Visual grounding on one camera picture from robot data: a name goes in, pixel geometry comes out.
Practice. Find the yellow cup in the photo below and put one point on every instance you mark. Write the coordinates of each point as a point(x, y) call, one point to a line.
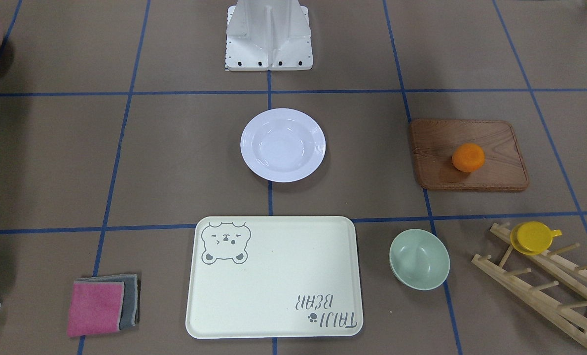
point(532, 237)

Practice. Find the white round plate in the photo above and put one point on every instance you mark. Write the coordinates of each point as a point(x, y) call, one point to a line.
point(283, 145)

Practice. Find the orange fruit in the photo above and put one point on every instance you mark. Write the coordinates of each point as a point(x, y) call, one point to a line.
point(468, 157)

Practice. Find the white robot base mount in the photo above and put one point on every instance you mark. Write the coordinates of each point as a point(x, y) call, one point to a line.
point(268, 35)

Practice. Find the mint green bowl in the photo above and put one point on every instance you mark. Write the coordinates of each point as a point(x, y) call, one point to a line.
point(419, 259)

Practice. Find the wooden cutting board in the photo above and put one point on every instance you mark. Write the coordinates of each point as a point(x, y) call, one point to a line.
point(433, 142)

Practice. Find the grey cloth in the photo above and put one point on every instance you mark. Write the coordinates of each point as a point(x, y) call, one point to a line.
point(131, 296)

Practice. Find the cream bear print tray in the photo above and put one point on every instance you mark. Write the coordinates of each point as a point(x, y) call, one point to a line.
point(274, 276)

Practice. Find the pink cloth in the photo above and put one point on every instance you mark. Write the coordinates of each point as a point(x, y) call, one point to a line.
point(95, 308)

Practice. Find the wooden dish rack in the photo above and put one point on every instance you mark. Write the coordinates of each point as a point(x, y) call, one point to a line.
point(562, 301)

